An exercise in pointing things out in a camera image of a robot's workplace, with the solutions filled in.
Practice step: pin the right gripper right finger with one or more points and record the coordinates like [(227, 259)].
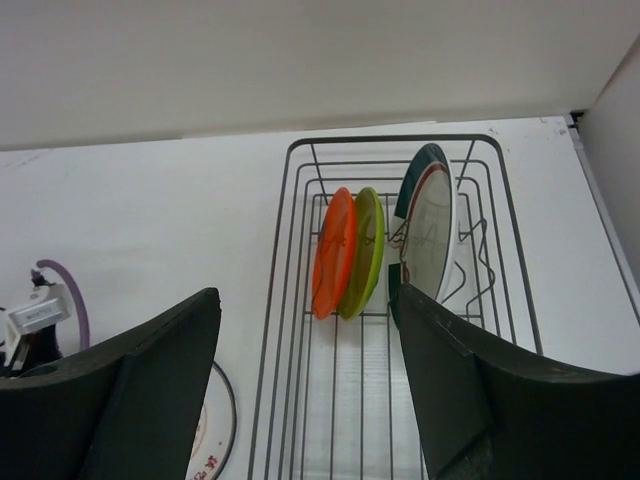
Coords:
[(488, 409)]

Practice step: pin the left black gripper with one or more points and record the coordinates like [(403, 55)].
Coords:
[(32, 351)]

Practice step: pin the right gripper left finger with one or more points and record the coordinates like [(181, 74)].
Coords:
[(126, 408)]

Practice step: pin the white plate orange sunburst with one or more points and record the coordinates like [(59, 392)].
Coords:
[(216, 430)]

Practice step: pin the white plate teal rim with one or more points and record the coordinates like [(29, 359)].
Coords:
[(423, 228)]

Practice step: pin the green plastic plate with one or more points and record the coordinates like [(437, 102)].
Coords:
[(368, 254)]

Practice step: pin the orange plastic plate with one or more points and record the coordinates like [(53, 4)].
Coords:
[(335, 254)]

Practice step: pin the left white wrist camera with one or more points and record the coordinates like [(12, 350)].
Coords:
[(46, 306)]

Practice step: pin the dark wire dish rack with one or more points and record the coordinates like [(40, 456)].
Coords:
[(333, 399)]

